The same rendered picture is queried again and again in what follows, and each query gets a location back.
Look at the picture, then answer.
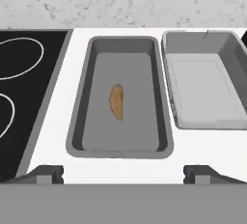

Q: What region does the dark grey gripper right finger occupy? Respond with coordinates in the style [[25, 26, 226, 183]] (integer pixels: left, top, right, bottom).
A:
[[182, 164, 247, 185]]

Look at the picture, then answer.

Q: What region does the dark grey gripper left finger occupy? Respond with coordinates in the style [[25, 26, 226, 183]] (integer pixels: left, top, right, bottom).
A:
[[3, 164, 65, 185]]

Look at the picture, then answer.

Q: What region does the dark grey tupperware container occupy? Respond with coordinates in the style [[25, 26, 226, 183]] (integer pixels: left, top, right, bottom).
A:
[[65, 35, 175, 160]]

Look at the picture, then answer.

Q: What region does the light grey tupperware container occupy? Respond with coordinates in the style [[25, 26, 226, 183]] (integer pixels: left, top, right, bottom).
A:
[[161, 29, 247, 130]]

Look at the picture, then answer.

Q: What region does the orange sweet potato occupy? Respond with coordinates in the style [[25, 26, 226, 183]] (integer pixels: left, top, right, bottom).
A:
[[109, 83, 124, 122]]

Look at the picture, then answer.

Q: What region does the black hob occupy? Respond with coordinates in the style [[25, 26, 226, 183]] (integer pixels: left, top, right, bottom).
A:
[[0, 29, 74, 182]]

